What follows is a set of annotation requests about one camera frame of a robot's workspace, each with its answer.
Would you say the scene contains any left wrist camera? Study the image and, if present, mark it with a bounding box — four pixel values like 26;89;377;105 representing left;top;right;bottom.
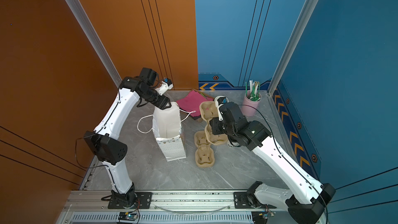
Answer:
155;78;174;95

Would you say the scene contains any white paper gift bag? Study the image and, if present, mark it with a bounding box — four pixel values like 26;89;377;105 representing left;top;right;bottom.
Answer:
137;102;195;162

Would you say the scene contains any pink straw holder cup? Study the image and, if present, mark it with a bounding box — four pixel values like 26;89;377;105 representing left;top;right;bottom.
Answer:
241;93;261;117

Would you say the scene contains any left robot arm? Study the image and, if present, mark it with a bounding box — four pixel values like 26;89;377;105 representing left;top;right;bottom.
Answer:
83;68;173;208

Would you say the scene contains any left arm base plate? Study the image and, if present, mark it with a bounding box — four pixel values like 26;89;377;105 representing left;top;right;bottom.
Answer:
107;191;153;210

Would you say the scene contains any stack of paper cups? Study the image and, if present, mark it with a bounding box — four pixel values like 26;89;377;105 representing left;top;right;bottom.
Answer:
215;96;228;104

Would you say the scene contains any pink napkin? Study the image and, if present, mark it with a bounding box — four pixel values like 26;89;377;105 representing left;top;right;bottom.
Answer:
177;90;213;112

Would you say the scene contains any aluminium front rail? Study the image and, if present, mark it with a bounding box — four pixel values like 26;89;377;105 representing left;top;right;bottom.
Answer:
57;190;295;224

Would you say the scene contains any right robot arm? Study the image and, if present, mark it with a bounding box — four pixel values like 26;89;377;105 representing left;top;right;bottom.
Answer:
209;96;336;224

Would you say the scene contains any single beige pulp cup carrier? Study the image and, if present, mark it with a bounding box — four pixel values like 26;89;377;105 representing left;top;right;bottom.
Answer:
200;101;228;146

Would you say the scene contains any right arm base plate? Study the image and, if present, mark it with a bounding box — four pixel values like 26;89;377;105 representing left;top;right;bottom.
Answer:
233;191;277;210

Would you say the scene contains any green circuit board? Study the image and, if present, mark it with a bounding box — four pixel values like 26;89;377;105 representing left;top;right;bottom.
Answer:
117;212;139;224

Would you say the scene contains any white takeout coffee cup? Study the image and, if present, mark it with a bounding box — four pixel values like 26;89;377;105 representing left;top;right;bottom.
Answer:
227;141;237;148

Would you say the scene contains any bundle of wrapped straws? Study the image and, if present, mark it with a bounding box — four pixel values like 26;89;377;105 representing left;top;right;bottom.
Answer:
245;80;261;102

